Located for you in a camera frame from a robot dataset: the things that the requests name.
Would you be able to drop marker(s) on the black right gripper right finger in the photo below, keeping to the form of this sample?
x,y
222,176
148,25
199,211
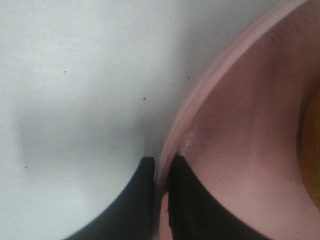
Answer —
x,y
194,214

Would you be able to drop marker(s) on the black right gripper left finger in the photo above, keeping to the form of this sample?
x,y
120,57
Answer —
x,y
131,215

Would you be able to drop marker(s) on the pink plate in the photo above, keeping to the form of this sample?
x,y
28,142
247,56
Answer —
x,y
238,127

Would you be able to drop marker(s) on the burger with lettuce and cheese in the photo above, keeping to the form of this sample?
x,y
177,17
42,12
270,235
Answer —
x,y
308,144

